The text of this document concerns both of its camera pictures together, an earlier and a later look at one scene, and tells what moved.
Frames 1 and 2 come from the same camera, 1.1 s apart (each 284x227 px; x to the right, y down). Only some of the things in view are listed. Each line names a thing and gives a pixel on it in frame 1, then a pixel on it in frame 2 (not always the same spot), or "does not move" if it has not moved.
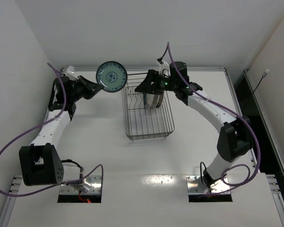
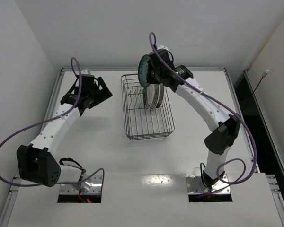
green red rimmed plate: (145, 98) does not move
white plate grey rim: (155, 101) does not move
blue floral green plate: (112, 75) -> (142, 70)
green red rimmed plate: (160, 100) does not move
